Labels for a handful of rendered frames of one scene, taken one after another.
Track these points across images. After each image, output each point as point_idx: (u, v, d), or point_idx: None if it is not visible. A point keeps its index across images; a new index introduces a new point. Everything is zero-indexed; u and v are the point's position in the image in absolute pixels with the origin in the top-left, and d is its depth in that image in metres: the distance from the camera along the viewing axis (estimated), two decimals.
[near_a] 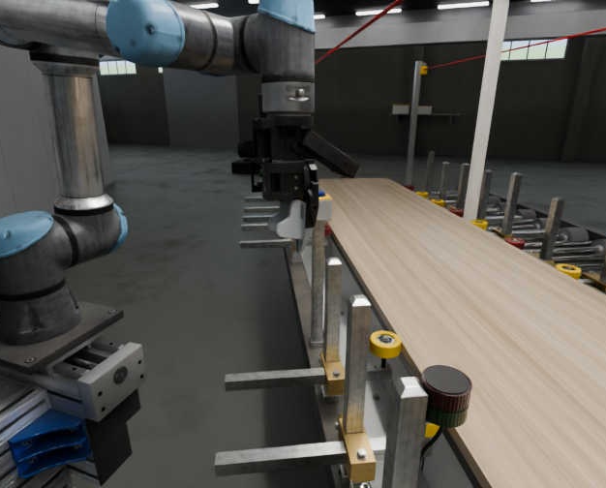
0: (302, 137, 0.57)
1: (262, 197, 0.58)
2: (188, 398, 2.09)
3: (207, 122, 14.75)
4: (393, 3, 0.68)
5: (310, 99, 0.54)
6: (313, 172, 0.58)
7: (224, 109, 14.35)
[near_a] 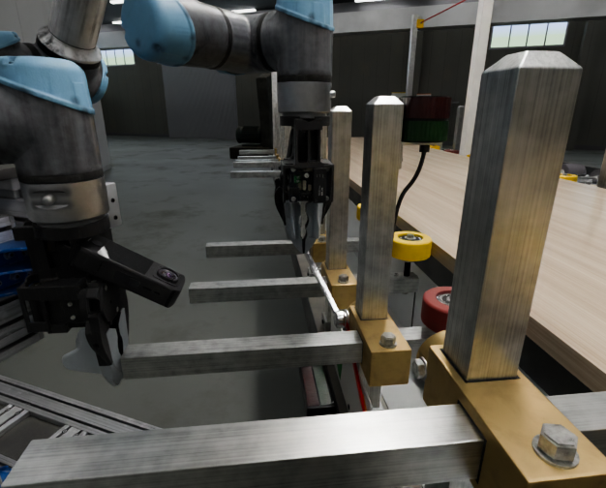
0: None
1: (315, 201, 0.55)
2: (178, 336, 2.05)
3: None
4: None
5: None
6: None
7: (223, 100, 14.31)
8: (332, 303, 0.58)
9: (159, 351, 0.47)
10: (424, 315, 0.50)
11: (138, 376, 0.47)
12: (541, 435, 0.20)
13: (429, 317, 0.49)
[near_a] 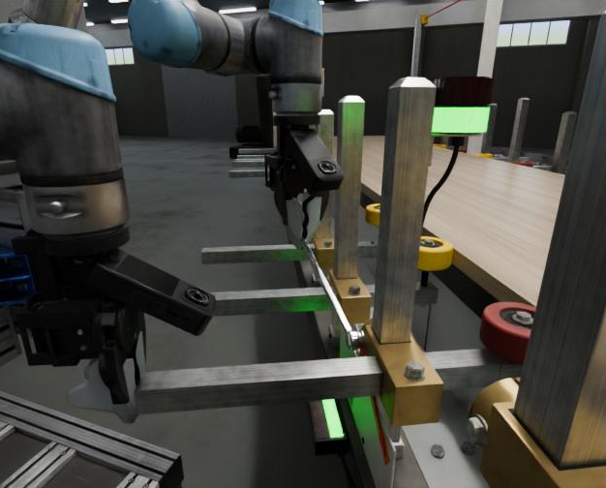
0: None
1: None
2: (175, 342, 1.98)
3: (205, 112, 14.63)
4: None
5: (282, 100, 0.56)
6: (285, 171, 0.59)
7: (223, 100, 14.23)
8: (344, 321, 0.51)
9: (180, 381, 0.40)
10: (487, 336, 0.43)
11: (156, 411, 0.40)
12: None
13: (494, 339, 0.42)
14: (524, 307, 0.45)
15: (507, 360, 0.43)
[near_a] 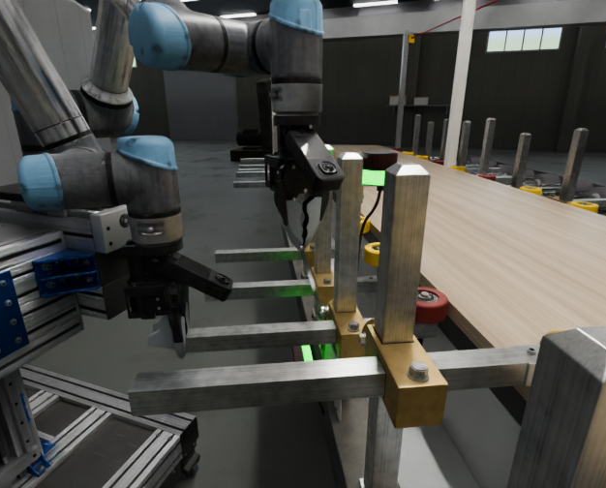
0: None
1: None
2: None
3: (206, 115, 14.89)
4: None
5: (282, 100, 0.56)
6: (285, 171, 0.59)
7: (223, 103, 14.49)
8: (318, 307, 0.73)
9: (212, 333, 0.66)
10: None
11: (197, 350, 0.65)
12: (409, 366, 0.38)
13: None
14: (428, 289, 0.71)
15: (415, 322, 0.69)
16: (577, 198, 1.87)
